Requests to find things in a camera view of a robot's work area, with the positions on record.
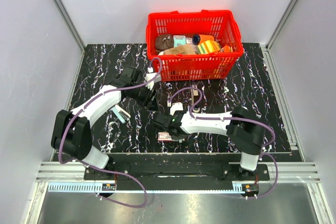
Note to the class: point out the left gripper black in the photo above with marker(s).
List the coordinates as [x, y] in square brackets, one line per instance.
[146, 103]

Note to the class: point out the yellow green striped package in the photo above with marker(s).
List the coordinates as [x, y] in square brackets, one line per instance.
[208, 47]

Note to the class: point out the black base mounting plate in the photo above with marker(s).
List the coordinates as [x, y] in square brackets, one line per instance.
[219, 166]

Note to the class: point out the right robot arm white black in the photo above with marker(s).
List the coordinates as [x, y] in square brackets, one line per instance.
[247, 134]

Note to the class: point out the red plastic basket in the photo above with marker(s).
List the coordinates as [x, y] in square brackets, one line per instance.
[218, 23]

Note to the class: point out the brown round item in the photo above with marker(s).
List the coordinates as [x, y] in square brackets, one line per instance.
[164, 42]

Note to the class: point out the red white staple box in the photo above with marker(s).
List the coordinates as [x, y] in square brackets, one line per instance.
[164, 137]

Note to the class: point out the light blue stapler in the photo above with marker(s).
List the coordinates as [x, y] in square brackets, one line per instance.
[121, 114]

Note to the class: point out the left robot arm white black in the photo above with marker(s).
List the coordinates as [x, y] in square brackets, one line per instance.
[72, 130]

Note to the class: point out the teal small box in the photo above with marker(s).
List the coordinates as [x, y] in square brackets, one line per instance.
[179, 40]

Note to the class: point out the brown cardboard box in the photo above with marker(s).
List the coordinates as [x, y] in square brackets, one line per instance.
[179, 50]

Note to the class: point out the orange bottle blue cap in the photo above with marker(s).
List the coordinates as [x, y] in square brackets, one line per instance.
[199, 38]

